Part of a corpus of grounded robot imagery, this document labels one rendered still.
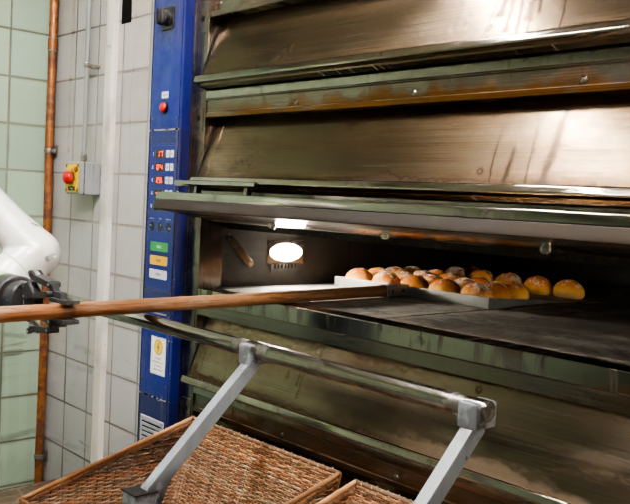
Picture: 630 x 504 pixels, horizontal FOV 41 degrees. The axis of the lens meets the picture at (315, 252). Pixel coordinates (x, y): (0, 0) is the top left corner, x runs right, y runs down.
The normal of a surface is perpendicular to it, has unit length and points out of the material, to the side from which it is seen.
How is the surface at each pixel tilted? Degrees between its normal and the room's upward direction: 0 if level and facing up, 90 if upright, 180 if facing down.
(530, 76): 90
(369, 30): 70
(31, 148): 90
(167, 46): 90
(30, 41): 90
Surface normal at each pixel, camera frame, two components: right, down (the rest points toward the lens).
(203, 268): 0.67, 0.08
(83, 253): -0.73, 0.00
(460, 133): -0.68, -0.34
